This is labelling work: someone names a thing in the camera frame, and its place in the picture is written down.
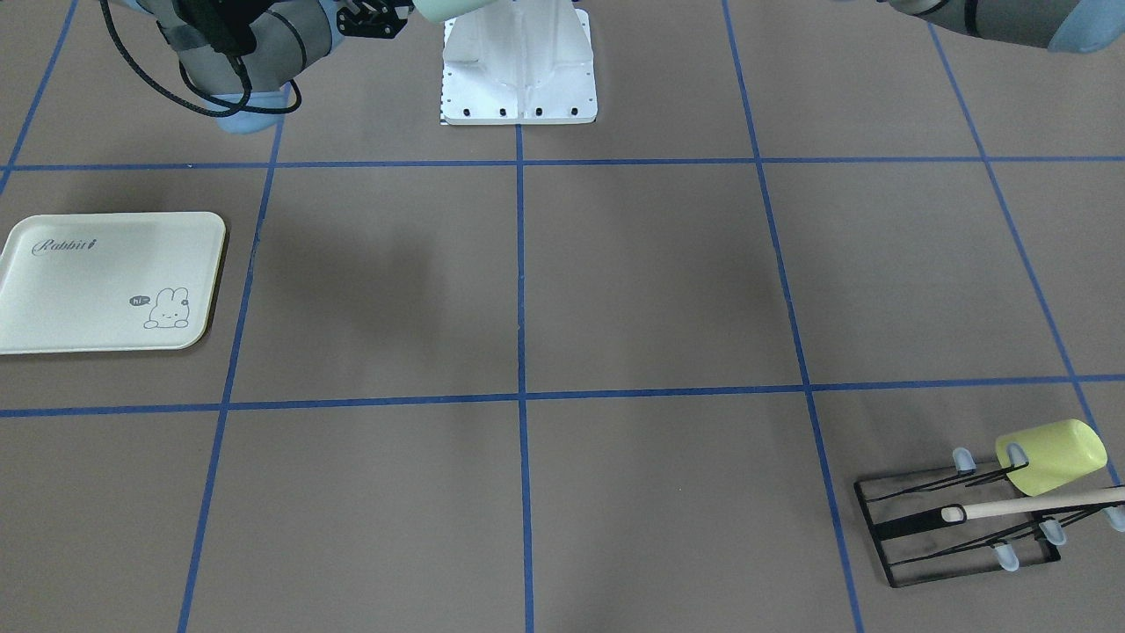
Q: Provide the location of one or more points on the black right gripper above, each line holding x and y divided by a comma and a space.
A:
373, 18

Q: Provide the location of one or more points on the pale green plastic cup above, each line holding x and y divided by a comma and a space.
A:
439, 11

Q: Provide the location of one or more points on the cream rabbit tray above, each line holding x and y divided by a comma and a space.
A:
110, 282

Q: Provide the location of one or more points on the yellow plastic cup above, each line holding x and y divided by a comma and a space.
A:
1055, 454

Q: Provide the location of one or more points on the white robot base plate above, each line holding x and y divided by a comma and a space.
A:
515, 63

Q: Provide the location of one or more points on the black wire cup rack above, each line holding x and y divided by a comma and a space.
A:
969, 518

